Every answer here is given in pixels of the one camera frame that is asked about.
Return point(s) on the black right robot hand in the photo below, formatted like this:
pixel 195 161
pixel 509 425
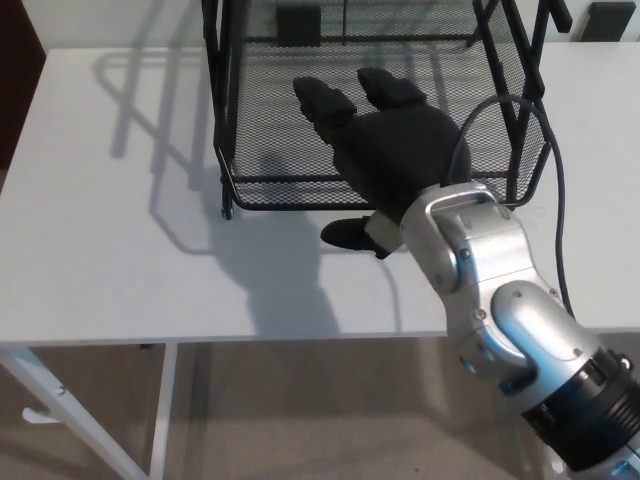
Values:
pixel 405 145

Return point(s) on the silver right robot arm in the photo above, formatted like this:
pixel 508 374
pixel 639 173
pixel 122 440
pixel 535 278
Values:
pixel 480 260

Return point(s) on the white desk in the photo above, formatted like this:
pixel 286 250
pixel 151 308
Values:
pixel 125 280

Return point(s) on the dark brown wooden panel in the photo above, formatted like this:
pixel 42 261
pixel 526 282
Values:
pixel 17 60

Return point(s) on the black metal file rack frame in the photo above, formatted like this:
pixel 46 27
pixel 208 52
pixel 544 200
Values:
pixel 216 75

